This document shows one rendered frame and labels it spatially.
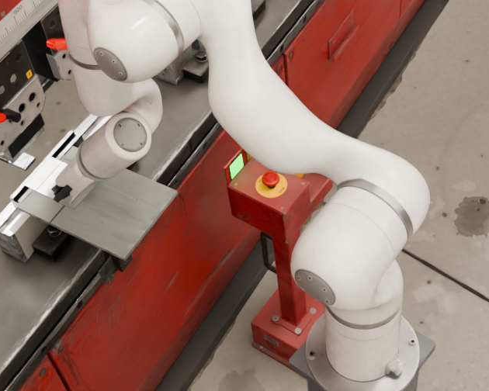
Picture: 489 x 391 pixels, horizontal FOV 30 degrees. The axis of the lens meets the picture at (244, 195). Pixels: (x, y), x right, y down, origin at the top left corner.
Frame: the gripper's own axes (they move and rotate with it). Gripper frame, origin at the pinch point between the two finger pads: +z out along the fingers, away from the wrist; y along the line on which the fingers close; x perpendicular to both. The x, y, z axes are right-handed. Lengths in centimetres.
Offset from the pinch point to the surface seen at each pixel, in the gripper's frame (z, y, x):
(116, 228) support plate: -7.2, 4.0, 12.1
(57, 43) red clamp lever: -21.3, -9.1, -19.3
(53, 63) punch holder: -12.8, -10.0, -17.6
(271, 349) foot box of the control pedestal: 62, -29, 81
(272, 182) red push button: -0.7, -31.9, 34.0
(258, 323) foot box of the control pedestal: 58, -31, 71
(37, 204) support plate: 4.3, 6.5, -1.4
